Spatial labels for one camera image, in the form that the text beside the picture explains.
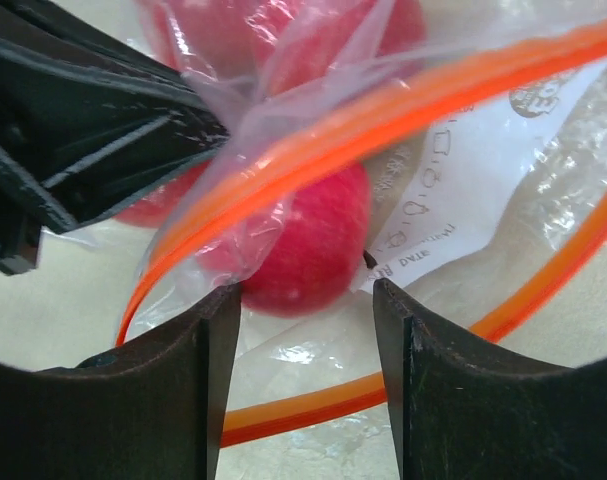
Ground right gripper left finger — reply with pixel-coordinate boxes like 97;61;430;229
0;286;241;479

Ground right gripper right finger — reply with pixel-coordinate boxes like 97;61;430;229
373;279;607;479

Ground fake red apple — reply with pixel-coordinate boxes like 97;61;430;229
196;164;372;318

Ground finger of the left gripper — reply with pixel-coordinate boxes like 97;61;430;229
0;1;228;190
0;132;223;275

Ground clear zip bag red apples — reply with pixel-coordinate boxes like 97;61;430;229
72;0;607;449

